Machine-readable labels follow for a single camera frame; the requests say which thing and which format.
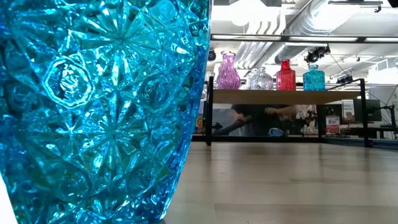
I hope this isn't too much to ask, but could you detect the black overhead rig camera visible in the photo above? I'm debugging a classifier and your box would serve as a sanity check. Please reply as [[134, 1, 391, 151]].
[[303, 45, 331, 65]]

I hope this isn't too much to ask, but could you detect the red white printed sign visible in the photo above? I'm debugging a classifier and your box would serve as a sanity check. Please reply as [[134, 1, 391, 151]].
[[325, 115, 341, 135]]

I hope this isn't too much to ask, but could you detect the red ribbed bottle vase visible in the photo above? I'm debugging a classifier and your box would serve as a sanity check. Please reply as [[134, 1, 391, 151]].
[[275, 58, 297, 91]]

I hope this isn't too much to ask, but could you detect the clear squat ribbed vase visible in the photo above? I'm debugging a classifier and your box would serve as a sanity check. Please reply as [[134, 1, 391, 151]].
[[253, 67, 274, 91]]

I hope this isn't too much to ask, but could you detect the clear round glass vase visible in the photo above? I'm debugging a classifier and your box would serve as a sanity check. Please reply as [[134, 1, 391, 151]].
[[247, 68, 257, 90]]

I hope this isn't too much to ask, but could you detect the wooden shelf black metal frame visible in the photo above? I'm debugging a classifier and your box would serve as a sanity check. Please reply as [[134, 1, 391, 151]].
[[204, 76, 373, 147]]

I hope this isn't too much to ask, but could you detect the black background monitor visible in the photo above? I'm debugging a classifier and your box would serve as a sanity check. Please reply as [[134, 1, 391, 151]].
[[353, 98, 382, 122]]

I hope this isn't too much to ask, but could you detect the pink diamond-pattern carafe vase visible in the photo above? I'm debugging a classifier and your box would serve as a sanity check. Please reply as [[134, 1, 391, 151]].
[[216, 51, 242, 90]]

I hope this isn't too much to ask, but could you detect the blue square cut-glass vase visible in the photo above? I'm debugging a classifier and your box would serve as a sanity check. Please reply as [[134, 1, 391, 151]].
[[0, 0, 213, 224]]

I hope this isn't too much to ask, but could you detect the blue diamond-cut bottle vase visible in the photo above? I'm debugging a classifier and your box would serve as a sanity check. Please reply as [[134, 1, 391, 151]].
[[303, 64, 326, 91]]

